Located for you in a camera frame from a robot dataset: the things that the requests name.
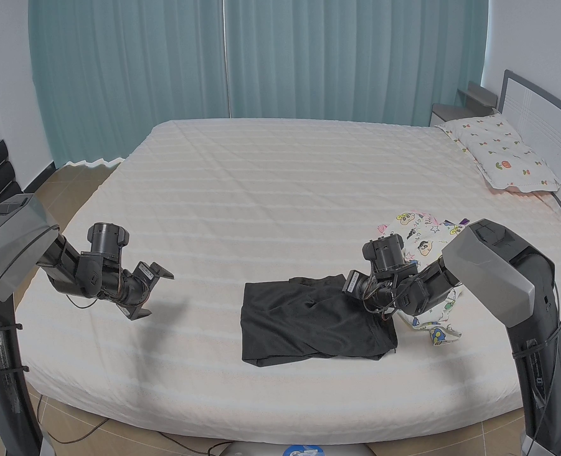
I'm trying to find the white printed pyjama top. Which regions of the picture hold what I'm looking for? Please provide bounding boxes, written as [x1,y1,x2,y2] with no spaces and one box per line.
[378,212,466,346]

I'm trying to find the bed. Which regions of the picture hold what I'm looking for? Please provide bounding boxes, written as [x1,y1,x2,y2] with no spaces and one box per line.
[14,69,561,445]

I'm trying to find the black T-shirt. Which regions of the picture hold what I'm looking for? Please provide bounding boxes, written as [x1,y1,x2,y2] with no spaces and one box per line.
[240,276,399,368]

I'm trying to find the blue-green curtain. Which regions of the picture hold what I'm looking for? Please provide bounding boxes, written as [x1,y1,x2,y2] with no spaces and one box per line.
[224,0,490,127]
[28,0,231,169]

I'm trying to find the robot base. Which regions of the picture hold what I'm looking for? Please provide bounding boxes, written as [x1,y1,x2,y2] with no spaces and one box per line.
[219,440,376,456]

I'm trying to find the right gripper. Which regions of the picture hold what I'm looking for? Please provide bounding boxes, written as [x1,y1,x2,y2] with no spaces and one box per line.
[342,270,373,302]

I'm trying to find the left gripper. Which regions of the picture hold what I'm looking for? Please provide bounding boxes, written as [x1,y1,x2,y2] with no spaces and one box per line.
[119,263,175,322]

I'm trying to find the white printed pillow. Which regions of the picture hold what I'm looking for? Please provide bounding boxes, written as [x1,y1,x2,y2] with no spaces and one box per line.
[436,114,561,193]

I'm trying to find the grey bedside table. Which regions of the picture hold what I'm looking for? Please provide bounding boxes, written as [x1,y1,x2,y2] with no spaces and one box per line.
[431,81,499,126]

